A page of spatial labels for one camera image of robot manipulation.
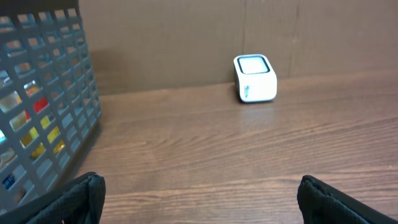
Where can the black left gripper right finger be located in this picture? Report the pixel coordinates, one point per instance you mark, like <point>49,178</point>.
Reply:
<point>321,203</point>

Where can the white barcode scanner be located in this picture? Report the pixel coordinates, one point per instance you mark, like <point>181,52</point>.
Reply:
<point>255,79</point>

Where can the grey plastic mesh basket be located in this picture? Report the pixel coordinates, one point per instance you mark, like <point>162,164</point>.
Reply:
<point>49,97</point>

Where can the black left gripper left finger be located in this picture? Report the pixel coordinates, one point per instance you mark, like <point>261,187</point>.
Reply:
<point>79,201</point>

